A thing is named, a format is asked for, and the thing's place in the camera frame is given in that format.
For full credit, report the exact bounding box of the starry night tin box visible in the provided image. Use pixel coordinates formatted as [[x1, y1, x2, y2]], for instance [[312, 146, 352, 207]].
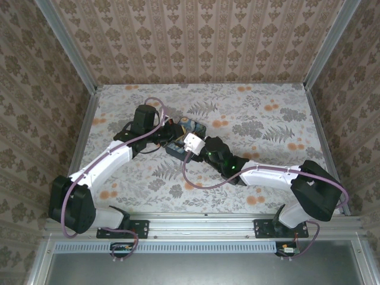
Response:
[[166, 117, 208, 161]]

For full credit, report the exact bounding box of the grey metal panel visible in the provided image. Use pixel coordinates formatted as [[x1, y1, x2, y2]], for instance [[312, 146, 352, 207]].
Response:
[[26, 239, 380, 285]]

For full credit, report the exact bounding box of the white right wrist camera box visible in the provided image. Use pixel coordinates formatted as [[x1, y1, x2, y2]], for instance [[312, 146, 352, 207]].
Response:
[[182, 133, 206, 157]]

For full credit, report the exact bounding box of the aluminium frame side rail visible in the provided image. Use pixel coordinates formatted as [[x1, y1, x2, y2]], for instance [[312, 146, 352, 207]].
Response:
[[304, 84, 352, 216], [56, 85, 103, 217]]

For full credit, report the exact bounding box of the aluminium frame front rail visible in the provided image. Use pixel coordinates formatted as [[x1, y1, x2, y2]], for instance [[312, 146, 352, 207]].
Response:
[[43, 213, 365, 239]]

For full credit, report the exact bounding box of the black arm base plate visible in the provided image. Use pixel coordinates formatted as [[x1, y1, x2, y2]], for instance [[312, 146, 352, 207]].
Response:
[[254, 218, 309, 239], [96, 218, 149, 239]]

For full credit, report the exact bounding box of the grey slotted cable duct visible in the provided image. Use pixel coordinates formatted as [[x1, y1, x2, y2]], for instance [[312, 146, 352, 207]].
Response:
[[55, 240, 300, 254]]

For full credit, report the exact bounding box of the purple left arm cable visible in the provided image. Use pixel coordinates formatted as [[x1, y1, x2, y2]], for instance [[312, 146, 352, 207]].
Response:
[[61, 97, 170, 264]]

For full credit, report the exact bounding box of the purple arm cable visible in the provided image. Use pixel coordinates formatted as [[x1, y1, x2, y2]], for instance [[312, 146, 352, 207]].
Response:
[[182, 153, 350, 262], [61, 97, 170, 264]]

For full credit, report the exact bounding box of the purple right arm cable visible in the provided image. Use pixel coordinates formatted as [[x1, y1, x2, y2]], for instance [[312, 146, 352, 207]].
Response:
[[182, 153, 350, 262]]

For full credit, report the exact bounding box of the aluminium frame post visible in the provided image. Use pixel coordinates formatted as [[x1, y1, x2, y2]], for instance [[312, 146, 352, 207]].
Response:
[[34, 0, 99, 91], [303, 0, 362, 89]]

